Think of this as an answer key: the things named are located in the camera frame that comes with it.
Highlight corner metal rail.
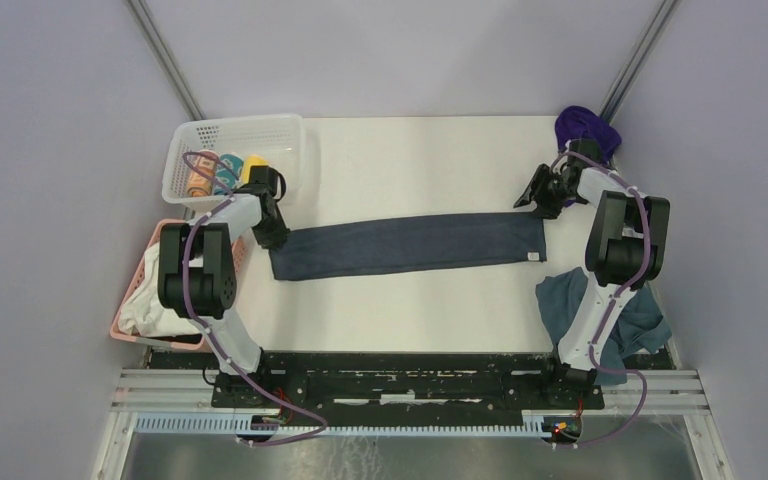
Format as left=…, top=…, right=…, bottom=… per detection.
left=599, top=0, right=681, bottom=124
left=124, top=0, right=206, bottom=121

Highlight aluminium frame rails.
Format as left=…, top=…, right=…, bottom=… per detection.
left=90, top=369, right=734, bottom=479

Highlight left corner metal rail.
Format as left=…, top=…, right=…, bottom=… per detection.
left=124, top=0, right=206, bottom=121

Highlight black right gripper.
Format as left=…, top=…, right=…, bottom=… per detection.
left=515, top=163, right=578, bottom=221

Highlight teal patterned rolled towel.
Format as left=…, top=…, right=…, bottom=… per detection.
left=212, top=154, right=244, bottom=195

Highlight dark grey towel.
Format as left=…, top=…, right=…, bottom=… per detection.
left=270, top=212, right=547, bottom=282

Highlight white cloth in basket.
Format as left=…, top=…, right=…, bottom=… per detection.
left=117, top=243, right=198, bottom=338

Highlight purple towel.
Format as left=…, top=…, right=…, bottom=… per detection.
left=554, top=106, right=622, bottom=165

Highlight right corner metal rail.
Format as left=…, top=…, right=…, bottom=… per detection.
left=599, top=0, right=681, bottom=124

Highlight orange patterned rolled towel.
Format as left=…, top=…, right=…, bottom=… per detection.
left=184, top=150, right=219, bottom=198

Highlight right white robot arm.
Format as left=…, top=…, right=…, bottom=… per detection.
left=514, top=138, right=670, bottom=408

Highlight white plastic basket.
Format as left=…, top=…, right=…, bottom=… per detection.
left=161, top=114, right=308, bottom=212

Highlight yellow rolled towel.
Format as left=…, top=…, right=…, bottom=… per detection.
left=242, top=155, right=269, bottom=175

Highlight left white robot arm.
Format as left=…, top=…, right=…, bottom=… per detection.
left=157, top=165, right=290, bottom=407

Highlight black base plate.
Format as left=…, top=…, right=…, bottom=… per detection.
left=148, top=351, right=605, bottom=429

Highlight teal blue towel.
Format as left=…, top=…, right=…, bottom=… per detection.
left=535, top=268, right=672, bottom=371

